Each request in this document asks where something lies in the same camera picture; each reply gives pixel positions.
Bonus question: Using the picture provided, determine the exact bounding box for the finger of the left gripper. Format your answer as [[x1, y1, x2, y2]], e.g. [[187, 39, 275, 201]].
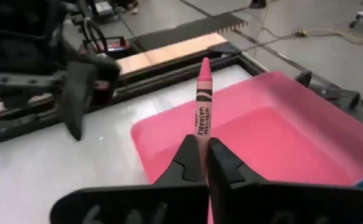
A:
[[60, 60, 99, 141]]

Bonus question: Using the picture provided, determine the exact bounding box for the yellow cable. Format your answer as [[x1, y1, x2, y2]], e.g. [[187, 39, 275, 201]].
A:
[[252, 0, 363, 48]]

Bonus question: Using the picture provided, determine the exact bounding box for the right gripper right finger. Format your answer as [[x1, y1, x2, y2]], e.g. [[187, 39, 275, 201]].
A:
[[208, 138, 363, 224]]

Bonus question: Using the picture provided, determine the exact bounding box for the red black power box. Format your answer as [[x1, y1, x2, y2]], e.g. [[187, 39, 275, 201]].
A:
[[78, 36, 131, 60]]

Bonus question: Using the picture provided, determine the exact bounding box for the pink crayon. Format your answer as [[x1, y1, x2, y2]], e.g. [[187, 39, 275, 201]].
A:
[[195, 57, 214, 184]]

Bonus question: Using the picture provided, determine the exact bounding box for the large pink plastic bin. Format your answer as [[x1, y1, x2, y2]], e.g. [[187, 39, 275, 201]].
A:
[[130, 70, 363, 187]]

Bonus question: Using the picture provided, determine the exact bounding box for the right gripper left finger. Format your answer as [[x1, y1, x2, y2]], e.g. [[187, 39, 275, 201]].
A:
[[49, 135, 209, 224]]

